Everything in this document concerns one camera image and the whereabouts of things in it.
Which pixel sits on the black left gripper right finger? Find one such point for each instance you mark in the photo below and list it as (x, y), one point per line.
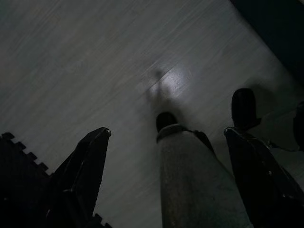
(266, 185)

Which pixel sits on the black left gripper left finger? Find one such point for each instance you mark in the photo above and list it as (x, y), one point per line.
(78, 180)

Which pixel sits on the black puzzle foam mat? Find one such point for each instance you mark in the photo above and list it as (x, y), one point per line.
(16, 166)

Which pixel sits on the dark teal bed frame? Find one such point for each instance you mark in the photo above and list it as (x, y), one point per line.
(280, 26)

